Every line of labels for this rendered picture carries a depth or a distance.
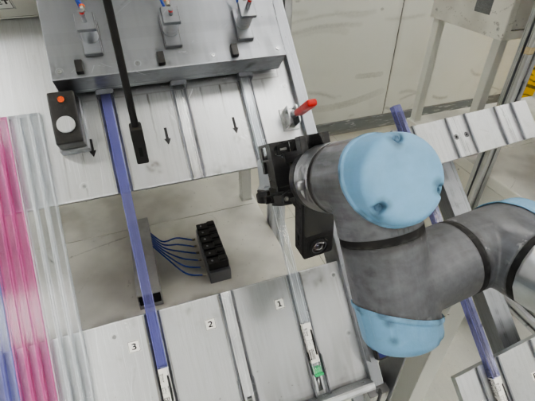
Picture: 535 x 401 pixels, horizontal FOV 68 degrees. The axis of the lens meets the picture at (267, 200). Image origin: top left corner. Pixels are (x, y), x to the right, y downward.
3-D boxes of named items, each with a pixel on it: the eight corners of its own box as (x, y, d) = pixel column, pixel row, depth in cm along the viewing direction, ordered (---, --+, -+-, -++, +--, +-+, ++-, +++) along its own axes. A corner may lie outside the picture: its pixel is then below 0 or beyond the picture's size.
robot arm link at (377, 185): (376, 252, 29) (352, 138, 28) (315, 232, 39) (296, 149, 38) (462, 223, 31) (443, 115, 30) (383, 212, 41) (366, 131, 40)
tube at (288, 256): (320, 371, 62) (323, 374, 60) (312, 375, 61) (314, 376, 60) (244, 69, 67) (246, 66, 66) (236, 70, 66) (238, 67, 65)
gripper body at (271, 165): (305, 138, 56) (345, 127, 45) (315, 197, 57) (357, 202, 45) (254, 147, 54) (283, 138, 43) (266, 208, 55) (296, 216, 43)
